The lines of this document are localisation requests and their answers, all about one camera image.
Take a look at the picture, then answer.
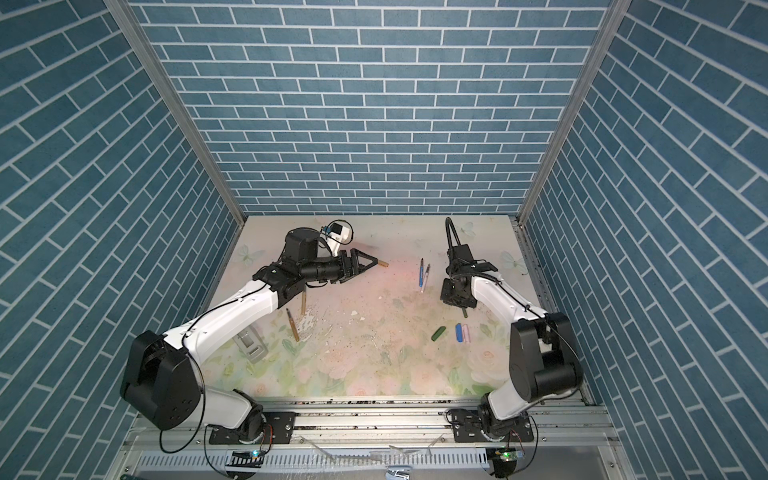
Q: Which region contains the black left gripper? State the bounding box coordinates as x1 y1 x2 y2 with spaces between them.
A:
299 248 377 284

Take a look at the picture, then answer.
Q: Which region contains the white pink pen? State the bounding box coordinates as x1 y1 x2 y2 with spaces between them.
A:
420 264 431 293

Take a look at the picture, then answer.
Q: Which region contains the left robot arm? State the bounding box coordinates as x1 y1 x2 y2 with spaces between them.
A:
120 227 379 443

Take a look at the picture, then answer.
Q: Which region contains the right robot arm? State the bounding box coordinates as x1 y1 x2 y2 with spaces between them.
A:
440 218 584 440

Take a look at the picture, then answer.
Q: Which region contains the green pen cap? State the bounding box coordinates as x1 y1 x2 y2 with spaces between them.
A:
430 326 446 342

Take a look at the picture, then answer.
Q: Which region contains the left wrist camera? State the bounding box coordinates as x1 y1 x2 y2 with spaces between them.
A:
323 219 354 245

